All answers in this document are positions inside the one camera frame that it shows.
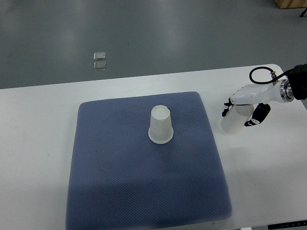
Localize blue grey fabric mat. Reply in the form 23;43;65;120
66;92;232;230

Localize black cable loop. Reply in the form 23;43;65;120
248;67;295;85

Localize black table control panel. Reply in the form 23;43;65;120
268;220;307;230

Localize black tripod leg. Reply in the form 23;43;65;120
300;8;307;17

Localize upper metal floor plate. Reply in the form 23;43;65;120
93;51;106;60

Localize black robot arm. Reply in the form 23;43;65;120
285;64;307;100

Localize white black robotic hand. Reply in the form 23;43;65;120
222;79;294;127

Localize white paper cup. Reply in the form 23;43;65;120
148;105;174;144
219;104;254;136

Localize white paper cup on mat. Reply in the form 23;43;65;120
148;105;174;144

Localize wooden box corner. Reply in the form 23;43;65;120
274;0;307;9

